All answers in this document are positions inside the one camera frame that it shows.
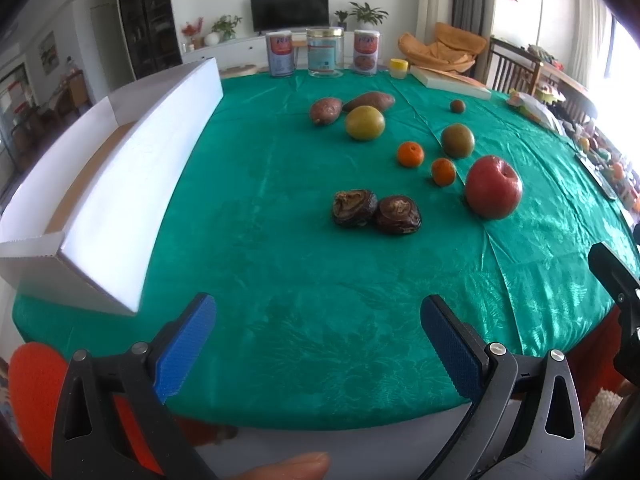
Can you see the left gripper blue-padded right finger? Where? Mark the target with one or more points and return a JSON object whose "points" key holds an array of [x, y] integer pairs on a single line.
{"points": [[523, 421]]}

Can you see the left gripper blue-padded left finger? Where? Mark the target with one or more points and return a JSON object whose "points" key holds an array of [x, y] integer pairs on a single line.
{"points": [[151, 372]]}

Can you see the red apple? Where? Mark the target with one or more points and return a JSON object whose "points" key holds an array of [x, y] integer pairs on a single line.
{"points": [[493, 189]]}

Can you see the orange tangerine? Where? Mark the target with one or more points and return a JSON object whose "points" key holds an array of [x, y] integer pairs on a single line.
{"points": [[443, 172], [410, 154]]}

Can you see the green-brown round fruit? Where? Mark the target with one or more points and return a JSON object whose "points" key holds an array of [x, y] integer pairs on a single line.
{"points": [[458, 141]]}

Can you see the small brown round fruit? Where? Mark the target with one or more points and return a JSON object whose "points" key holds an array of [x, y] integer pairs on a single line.
{"points": [[457, 106]]}

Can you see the dark wrinkled passion fruit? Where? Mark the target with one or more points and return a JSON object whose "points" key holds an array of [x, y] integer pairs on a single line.
{"points": [[354, 208]]}

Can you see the long brown sweet potato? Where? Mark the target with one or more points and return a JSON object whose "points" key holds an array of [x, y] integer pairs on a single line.
{"points": [[381, 101]]}

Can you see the yellow-green pear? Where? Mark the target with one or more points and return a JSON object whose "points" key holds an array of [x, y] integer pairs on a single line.
{"points": [[365, 123]]}

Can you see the purple sweet potato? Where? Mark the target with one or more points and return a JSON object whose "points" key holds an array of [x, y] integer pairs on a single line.
{"points": [[325, 111]]}

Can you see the person's left hand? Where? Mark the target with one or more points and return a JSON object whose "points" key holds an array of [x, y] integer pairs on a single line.
{"points": [[310, 466]]}

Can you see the plastic snack bag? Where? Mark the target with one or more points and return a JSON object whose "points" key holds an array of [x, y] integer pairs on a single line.
{"points": [[527, 106]]}

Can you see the white cardboard box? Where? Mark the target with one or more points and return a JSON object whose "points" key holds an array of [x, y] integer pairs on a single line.
{"points": [[81, 228]]}

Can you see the wooden dining chair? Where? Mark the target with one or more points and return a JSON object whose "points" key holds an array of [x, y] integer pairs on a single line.
{"points": [[511, 68]]}

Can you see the white book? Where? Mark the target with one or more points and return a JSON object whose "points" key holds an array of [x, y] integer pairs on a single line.
{"points": [[443, 82]]}

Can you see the orange lounge chair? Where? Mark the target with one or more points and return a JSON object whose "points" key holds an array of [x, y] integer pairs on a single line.
{"points": [[454, 50]]}

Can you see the green satin tablecloth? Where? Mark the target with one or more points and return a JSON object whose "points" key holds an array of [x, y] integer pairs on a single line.
{"points": [[318, 325]]}

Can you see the small yellow-lid jar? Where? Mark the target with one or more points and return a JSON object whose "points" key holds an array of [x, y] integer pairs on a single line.
{"points": [[398, 68]]}

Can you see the right printed tin can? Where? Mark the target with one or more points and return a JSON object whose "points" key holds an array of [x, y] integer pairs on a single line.
{"points": [[365, 58]]}

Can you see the printed tin can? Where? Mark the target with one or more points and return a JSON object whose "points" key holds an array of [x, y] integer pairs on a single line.
{"points": [[365, 58], [280, 52]]}

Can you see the potted green plant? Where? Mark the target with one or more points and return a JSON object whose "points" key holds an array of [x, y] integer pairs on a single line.
{"points": [[368, 17]]}

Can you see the clear plastic jar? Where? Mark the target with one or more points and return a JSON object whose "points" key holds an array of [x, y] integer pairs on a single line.
{"points": [[325, 51]]}

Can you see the left printed tin can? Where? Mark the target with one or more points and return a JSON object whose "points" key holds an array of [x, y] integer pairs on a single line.
{"points": [[280, 52]]}

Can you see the black television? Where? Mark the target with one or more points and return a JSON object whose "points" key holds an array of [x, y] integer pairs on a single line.
{"points": [[269, 15]]}

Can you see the white tv cabinet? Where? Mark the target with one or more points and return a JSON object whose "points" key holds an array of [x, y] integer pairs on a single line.
{"points": [[246, 51]]}

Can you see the red flower vase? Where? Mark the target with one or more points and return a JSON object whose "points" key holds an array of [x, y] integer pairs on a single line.
{"points": [[193, 33]]}

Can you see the black glass cabinet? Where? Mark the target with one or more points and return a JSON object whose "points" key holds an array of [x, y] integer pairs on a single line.
{"points": [[150, 35]]}

